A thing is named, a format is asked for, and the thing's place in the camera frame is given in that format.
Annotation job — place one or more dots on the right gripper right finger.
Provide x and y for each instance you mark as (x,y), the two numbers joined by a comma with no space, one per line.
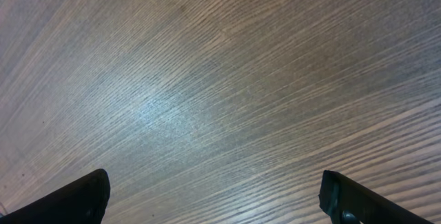
(346,201)

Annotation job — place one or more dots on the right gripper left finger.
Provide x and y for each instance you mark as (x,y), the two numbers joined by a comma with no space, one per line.
(82,201)

